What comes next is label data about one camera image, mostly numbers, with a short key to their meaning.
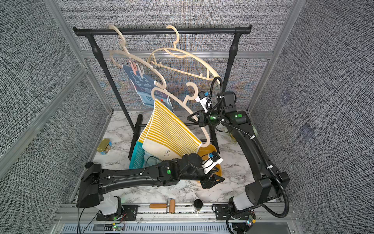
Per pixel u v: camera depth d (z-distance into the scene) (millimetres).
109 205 561
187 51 579
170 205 748
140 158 883
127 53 605
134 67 676
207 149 923
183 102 663
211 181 551
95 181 452
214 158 542
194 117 656
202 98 605
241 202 586
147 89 798
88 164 817
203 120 593
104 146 996
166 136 875
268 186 398
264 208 466
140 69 652
